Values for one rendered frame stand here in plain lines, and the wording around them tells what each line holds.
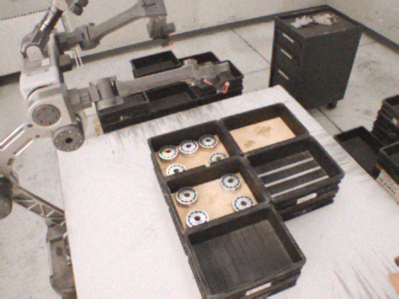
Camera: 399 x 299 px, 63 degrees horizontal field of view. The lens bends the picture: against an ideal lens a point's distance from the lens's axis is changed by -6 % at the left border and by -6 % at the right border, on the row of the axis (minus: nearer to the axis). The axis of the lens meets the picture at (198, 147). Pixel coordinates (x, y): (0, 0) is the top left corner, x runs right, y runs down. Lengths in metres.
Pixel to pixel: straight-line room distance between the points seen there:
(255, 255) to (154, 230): 0.52
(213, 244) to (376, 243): 0.77
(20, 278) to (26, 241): 0.29
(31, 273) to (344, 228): 2.01
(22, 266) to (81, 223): 0.98
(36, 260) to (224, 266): 1.60
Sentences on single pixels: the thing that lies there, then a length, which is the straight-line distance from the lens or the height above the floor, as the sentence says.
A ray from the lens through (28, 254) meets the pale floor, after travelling 2.74.
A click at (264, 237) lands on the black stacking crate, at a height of 0.83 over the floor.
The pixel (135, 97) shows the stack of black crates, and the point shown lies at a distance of 2.85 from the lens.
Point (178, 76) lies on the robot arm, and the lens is 1.30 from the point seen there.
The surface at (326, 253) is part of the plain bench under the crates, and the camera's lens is 1.67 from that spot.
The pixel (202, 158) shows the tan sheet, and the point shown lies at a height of 0.83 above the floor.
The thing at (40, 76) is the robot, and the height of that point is 1.53.
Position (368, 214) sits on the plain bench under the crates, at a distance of 1.86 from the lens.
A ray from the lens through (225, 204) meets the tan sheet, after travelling 1.59.
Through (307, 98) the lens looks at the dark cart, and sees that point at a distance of 3.20.
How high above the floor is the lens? 2.11
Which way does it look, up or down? 45 degrees down
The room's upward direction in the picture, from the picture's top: 4 degrees counter-clockwise
